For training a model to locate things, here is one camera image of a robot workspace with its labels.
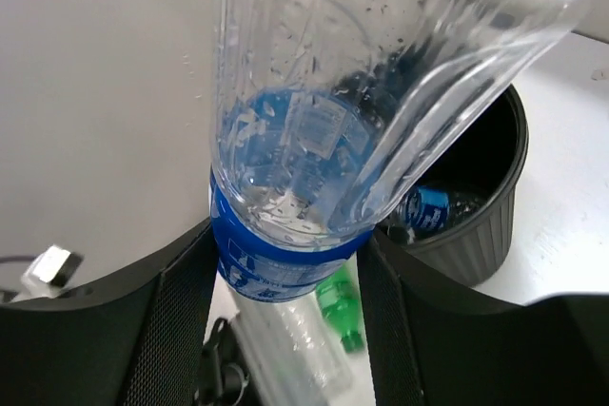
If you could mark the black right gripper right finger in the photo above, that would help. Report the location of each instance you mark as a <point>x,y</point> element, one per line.
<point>433,341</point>

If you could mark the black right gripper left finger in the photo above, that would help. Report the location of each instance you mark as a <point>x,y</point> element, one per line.
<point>133,337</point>

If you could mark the green plastic bottle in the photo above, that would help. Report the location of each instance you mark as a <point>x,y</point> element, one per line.
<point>340,306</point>

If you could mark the clear bottle small blue label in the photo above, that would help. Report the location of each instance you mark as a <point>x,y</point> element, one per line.
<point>431,210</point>

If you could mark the clear bottle large blue label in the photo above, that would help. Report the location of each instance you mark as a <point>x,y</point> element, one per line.
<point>328,111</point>

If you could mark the black ribbed plastic bin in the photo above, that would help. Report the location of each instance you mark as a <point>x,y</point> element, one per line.
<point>487,159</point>

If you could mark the clear crushed plastic bottle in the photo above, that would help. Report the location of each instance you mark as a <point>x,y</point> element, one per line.
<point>294,344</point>

